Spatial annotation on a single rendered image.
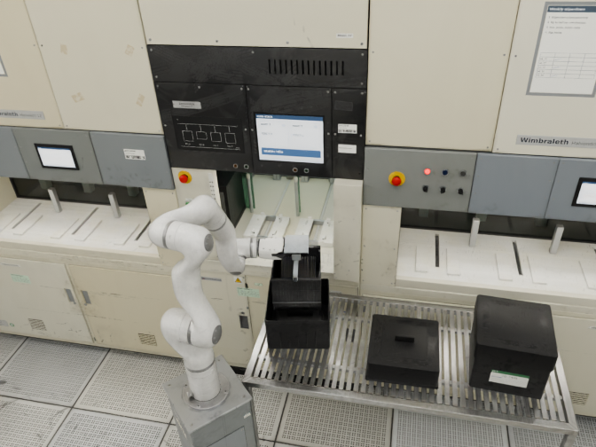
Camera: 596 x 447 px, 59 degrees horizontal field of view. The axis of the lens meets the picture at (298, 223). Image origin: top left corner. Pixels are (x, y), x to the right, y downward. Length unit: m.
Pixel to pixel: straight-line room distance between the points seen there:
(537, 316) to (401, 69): 1.10
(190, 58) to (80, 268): 1.46
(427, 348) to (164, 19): 1.67
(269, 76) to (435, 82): 0.63
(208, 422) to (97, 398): 1.34
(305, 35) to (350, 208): 0.74
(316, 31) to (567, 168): 1.09
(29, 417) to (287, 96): 2.35
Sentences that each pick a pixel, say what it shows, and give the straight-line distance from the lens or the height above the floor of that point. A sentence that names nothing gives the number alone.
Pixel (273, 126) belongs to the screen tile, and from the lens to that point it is 2.23.
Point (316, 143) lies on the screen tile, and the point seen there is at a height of 1.56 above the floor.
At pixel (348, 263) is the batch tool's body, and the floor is 0.98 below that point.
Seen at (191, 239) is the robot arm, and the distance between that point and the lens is 1.74.
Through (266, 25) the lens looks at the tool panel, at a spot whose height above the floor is 2.03.
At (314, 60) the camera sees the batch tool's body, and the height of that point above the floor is 1.90.
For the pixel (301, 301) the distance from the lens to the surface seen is 2.24.
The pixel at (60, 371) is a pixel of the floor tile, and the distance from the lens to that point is 3.69.
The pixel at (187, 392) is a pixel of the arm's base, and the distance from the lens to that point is 2.26.
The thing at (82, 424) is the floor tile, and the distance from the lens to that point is 3.37.
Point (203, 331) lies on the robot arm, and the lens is 1.94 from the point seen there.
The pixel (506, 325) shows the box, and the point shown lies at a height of 1.01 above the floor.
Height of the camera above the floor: 2.54
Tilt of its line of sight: 35 degrees down
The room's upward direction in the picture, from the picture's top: 3 degrees counter-clockwise
